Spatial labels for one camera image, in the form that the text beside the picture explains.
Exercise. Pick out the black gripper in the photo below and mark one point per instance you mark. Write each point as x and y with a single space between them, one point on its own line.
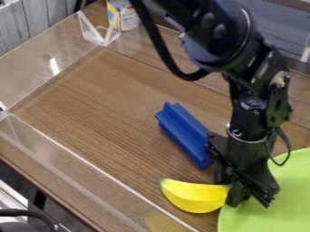
240 167

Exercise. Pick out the yellow toy banana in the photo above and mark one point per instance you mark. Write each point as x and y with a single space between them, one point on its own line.
194 197

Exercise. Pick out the blue star-shaped block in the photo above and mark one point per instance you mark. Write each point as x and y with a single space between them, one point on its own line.
187 132

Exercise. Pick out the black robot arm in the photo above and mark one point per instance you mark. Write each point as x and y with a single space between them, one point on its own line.
223 44

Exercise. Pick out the green plate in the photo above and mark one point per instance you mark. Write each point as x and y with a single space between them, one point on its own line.
288 213

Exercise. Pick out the white can with label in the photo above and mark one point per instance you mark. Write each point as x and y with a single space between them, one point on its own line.
124 10

